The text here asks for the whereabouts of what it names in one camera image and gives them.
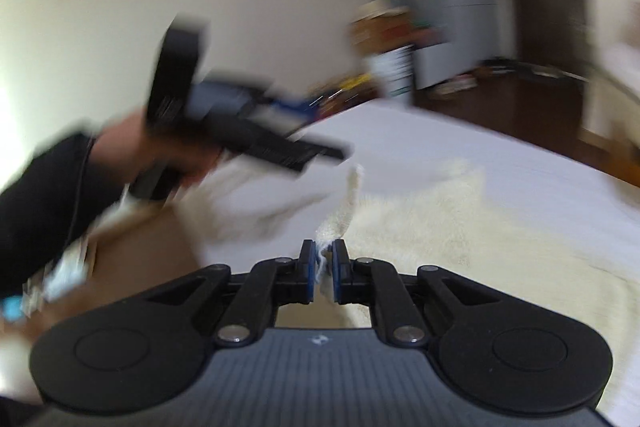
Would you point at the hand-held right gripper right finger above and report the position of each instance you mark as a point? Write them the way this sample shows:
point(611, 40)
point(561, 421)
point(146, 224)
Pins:
point(340, 269)

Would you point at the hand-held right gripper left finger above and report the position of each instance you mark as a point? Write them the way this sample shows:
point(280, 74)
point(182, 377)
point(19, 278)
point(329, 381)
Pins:
point(310, 269)

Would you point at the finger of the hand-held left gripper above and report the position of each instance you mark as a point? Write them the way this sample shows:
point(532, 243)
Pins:
point(290, 105)
point(320, 151)

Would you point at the pale yellow towel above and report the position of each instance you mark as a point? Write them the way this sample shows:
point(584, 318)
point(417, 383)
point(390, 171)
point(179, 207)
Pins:
point(425, 227)

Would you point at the person's left forearm black sleeve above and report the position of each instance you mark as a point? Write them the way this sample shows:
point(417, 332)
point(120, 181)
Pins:
point(45, 217)

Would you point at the person's left hand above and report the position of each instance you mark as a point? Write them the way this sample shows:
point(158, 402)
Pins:
point(125, 147)

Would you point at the white plastic bucket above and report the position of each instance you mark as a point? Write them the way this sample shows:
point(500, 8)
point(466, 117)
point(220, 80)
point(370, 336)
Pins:
point(395, 72)

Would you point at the cardboard box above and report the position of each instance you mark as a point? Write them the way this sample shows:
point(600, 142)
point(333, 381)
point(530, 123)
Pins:
point(380, 32)

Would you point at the grey white hallway cabinet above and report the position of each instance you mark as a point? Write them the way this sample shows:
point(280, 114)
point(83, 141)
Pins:
point(450, 32)

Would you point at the row of dark shoes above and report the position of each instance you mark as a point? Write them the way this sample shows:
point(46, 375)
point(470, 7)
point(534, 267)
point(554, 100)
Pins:
point(530, 71)

